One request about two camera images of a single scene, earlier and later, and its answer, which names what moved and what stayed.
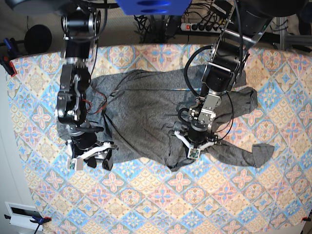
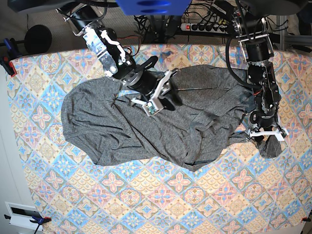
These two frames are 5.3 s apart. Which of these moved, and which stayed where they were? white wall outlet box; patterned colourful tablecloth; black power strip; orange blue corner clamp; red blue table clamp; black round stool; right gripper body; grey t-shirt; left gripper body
Moved: grey t-shirt; right gripper body; left gripper body
Stayed: red blue table clamp; black power strip; orange blue corner clamp; white wall outlet box; patterned colourful tablecloth; black round stool
